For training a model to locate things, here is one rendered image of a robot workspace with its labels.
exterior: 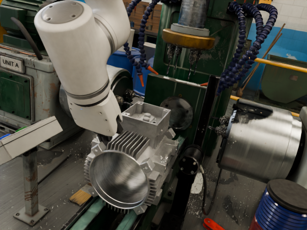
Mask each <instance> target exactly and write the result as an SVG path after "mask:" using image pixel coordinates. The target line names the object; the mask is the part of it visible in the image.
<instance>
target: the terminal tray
mask: <svg viewBox="0 0 307 230"><path fill-rule="evenodd" d="M170 113H171V110H169V109H166V108H162V107H159V106H155V105H151V104H147V103H144V102H141V101H138V102H136V103H135V104H134V105H132V106H131V107H129V108H128V109H127V110H125V111H124V112H122V123H120V124H121V126H122V127H123V132H125V131H127V133H128V132H129V131H130V134H131V133H132V132H133V134H135V133H137V136H138V134H140V137H141V136H142V135H143V140H144V138H145V137H147V139H146V142H147V141H148V140H149V139H150V141H149V146H151V148H152V149H156V147H157V145H159V143H160V141H162V139H163V137H164V136H165V135H166V131H167V130H168V127H169V118H170ZM138 114H139V115H140V116H139V117H138ZM154 120H155V121H154Z"/></svg>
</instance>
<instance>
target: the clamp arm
mask: <svg viewBox="0 0 307 230"><path fill-rule="evenodd" d="M220 79H221V77H220V76H216V75H213V74H211V75H210V76H209V80H208V84H207V88H206V92H205V97H204V100H203V104H202V108H201V113H200V117H199V120H198V124H197V128H196V133H195V137H194V140H193V144H196V145H198V146H200V147H201V148H202V146H203V142H204V139H205V135H206V131H207V127H208V124H209V120H210V117H211V113H212V109H213V105H214V101H215V98H216V94H217V90H218V86H219V83H220Z"/></svg>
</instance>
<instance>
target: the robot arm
mask: <svg viewBox="0 0 307 230"><path fill-rule="evenodd" d="M84 1H85V3H84V2H81V1H76V0H64V1H59V2H55V3H52V4H49V5H47V6H45V7H44V8H42V9H41V10H40V11H39V12H38V13H37V14H36V16H35V18H34V25H35V27H36V29H37V32H38V34H39V36H40V38H41V40H42V42H43V45H44V47H45V49H46V51H47V53H48V56H49V58H50V60H51V62H52V64H53V67H54V69H55V71H56V73H57V75H58V78H59V80H60V82H61V84H62V86H63V89H64V90H65V93H66V95H67V100H68V104H69V109H70V112H71V114H72V117H73V119H74V121H75V123H76V124H77V125H78V126H80V127H83V128H85V129H88V130H90V131H93V132H94V133H96V134H97V136H98V139H99V141H100V142H103V143H104V145H105V146H107V144H108V143H109V142H110V141H111V140H112V136H114V135H115V134H116V133H117V134H121V133H122V131H123V127H122V126H121V124H120V123H122V114H121V110H120V107H119V104H118V102H117V100H116V98H115V96H114V94H113V92H112V90H111V89H110V88H111V83H110V80H109V76H108V72H107V68H106V64H107V60H108V58H109V57H110V56H111V55H112V54H113V53H114V52H115V51H117V50H118V49H119V48H121V47H122V46H123V45H124V44H125V43H126V42H127V41H128V39H129V37H130V33H131V28H130V22H129V18H128V15H127V11H126V9H125V6H124V3H123V1H122V0H84Z"/></svg>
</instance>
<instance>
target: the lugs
mask: <svg viewBox="0 0 307 230"><path fill-rule="evenodd" d="M175 135H176V134H175V133H174V131H173V129H172V128H170V129H168V130H167V131H166V136H167V138H168V139H172V138H174V137H175ZM105 149H106V146H105V145H104V143H103V142H100V143H98V144H97V145H95V146H94V147H93V148H91V150H92V151H93V153H94V154H95V156H96V155H98V154H100V153H102V152H103V151H104V150H105ZM140 166H141V168H142V169H143V170H144V172H145V173H148V172H150V171H152V170H153V169H154V167H155V164H154V163H153V161H152V160H151V158H147V159H145V160H143V161H142V162H141V164H140ZM88 191H89V192H90V194H91V195H92V196H93V198H94V197H96V196H98V194H97V193H96V191H95V190H94V189H93V187H92V186H91V187H90V189H89V190H88ZM146 209H147V205H146V204H143V205H141V206H139V207H137V208H134V209H133V210H134V211H135V213H136V214H137V215H139V214H142V213H144V212H145V211H146Z"/></svg>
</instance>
